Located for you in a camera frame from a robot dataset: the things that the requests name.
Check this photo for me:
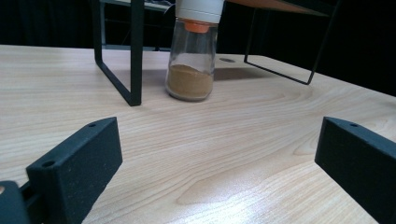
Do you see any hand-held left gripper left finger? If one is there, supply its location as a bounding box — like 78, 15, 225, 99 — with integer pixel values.
25, 116, 123, 224

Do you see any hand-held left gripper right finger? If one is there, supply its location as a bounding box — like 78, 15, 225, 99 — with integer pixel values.
314, 116, 396, 224

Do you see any glass spice jar white lid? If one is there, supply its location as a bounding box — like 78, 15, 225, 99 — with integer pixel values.
164, 0, 226, 103

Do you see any black metal frame wooden shelf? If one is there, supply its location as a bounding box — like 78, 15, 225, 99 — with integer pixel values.
89, 0, 343, 107

